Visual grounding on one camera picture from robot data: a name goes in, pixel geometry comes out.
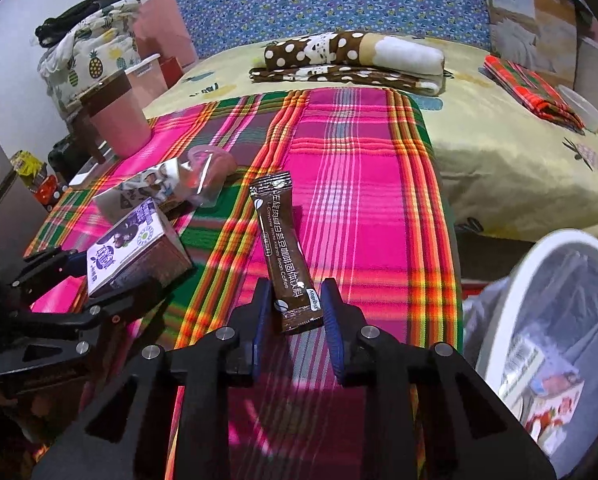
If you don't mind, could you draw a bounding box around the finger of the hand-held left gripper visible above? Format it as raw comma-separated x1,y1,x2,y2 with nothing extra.
9,246,95,292
0,274,177,381

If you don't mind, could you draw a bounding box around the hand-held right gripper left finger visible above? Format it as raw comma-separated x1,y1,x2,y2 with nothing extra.
29,277,272,480

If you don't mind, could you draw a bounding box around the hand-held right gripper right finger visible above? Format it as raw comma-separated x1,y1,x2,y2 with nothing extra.
320,277,557,480

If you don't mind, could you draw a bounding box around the purple drink carton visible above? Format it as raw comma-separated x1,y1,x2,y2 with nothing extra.
86,197,194,298

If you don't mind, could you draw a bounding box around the brown coffee sachet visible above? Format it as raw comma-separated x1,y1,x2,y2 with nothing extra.
249,172,326,336

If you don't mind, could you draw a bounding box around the patterned paper cup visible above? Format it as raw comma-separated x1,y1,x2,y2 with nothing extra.
93,157,190,223

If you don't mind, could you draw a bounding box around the white trash bin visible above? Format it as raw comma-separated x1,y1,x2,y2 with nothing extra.
461,229,598,480

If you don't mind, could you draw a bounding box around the pink drink carton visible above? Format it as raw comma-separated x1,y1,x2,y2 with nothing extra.
521,362,587,453

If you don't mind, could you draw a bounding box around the white smartphone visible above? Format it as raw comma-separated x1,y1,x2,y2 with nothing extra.
69,157,117,191

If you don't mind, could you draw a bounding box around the black suitcase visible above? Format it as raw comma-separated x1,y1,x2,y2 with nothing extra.
46,135,87,181

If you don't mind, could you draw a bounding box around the yellow printed packet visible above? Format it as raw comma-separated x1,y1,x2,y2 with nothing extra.
10,150,47,182

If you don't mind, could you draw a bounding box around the pink green plaid cloth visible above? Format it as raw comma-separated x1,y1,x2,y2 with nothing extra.
24,85,464,480

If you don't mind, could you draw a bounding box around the pink mug with brown lid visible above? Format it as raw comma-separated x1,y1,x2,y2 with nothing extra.
72,69,152,166

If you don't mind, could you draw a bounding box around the clear plastic jelly cup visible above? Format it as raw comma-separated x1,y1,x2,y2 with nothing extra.
179,144,237,208

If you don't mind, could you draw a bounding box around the pink storage box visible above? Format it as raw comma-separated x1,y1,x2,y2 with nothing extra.
124,52,167,106

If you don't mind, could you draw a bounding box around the pineapple print quilt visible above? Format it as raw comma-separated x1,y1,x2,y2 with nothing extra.
36,2,142,111

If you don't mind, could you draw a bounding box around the red box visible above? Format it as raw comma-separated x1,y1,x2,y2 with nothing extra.
159,56,185,87

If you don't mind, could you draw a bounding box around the yellow bed sheet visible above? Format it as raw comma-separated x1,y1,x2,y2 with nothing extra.
142,42,598,243

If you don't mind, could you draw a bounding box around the folded brown polka dot cloth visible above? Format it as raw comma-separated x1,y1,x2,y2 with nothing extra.
249,62,445,96

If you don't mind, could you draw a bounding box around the black clothing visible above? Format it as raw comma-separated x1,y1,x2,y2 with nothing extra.
34,0,125,48

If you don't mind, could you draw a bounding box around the clear bin liner bag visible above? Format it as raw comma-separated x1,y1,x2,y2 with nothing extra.
464,250,598,461

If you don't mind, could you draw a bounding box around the brown polka dot pillow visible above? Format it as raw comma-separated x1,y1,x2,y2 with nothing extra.
264,30,446,81

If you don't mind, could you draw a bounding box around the folded red plaid cloth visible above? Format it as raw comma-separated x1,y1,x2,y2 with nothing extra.
483,54,587,131

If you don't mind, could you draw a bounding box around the clear plastic container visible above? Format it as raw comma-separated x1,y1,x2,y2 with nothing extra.
556,84,598,133

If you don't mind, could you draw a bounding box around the cardboard box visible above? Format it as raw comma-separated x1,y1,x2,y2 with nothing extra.
479,0,594,86

